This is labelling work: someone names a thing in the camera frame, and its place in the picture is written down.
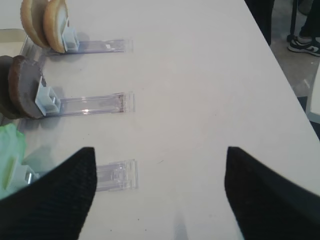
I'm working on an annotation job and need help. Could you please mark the clear acrylic patty rack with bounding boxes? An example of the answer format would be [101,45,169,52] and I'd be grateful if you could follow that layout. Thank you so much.
[34,77,135,118]

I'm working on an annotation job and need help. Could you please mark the white black sneaker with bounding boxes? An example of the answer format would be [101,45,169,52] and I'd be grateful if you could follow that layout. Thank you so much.
[287,36,320,57]

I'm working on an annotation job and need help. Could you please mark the front brown meat patty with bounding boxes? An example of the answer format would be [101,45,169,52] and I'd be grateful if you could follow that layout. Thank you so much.
[8,55,44,119]

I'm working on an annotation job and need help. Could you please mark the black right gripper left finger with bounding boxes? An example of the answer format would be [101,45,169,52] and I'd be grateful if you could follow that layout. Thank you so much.
[0,147,97,240]

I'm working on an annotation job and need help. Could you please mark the clear acrylic bun rack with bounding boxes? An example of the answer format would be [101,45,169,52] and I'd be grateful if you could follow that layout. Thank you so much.
[45,26,133,56]

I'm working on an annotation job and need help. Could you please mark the brown meat patty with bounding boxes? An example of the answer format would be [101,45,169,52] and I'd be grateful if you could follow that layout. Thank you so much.
[0,55,20,120]
[8,55,44,119]

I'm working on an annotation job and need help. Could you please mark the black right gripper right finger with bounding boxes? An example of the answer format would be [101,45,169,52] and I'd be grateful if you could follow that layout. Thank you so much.
[224,146,320,240]

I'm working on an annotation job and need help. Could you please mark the clear acrylic lettuce rack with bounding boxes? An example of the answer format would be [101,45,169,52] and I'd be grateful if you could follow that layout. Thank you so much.
[4,159,138,193]

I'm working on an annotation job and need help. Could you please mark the green lettuce leaf in rack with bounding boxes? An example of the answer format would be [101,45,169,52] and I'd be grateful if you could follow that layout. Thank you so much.
[0,123,26,199]

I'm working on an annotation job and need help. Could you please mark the rear brown meat patty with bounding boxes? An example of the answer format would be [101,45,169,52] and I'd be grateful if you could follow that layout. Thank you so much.
[0,55,20,120]

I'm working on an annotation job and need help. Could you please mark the front tan bun slice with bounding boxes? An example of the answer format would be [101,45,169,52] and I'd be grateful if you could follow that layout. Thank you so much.
[43,0,68,53]

